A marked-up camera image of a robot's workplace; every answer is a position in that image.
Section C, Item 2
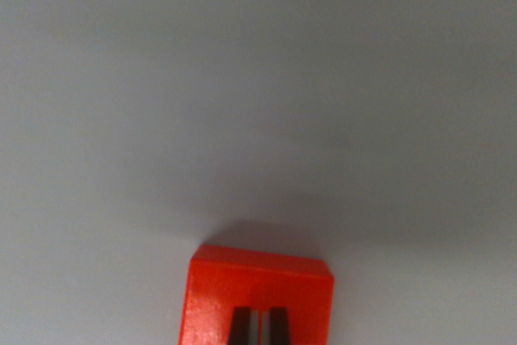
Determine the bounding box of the red cube block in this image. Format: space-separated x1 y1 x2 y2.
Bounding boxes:
178 243 336 345

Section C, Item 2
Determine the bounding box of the white plastic bin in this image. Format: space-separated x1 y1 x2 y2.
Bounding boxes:
0 0 517 345

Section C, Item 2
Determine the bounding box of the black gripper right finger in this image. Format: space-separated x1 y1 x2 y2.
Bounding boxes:
261 306 292 345

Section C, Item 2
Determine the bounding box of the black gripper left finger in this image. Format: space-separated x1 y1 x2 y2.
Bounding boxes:
227 306 260 345

